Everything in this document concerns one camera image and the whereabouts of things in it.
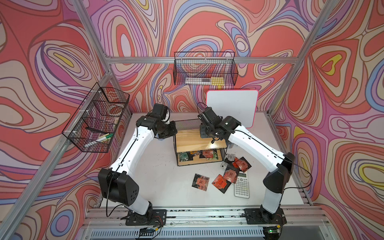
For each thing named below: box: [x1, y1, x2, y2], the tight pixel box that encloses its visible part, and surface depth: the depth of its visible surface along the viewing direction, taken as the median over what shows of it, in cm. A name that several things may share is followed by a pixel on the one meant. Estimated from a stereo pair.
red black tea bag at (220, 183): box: [211, 174, 232, 194], surface depth 86 cm
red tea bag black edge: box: [191, 173, 210, 192], surface depth 86 cm
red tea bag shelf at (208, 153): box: [202, 150, 214, 158], surface depth 97 cm
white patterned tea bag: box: [220, 153, 236, 169], surface depth 94 cm
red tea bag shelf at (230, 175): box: [223, 169, 238, 184], surface depth 88 cm
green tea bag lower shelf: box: [179, 152, 189, 162], surface depth 95 cm
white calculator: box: [234, 171, 250, 199], surface depth 84 cm
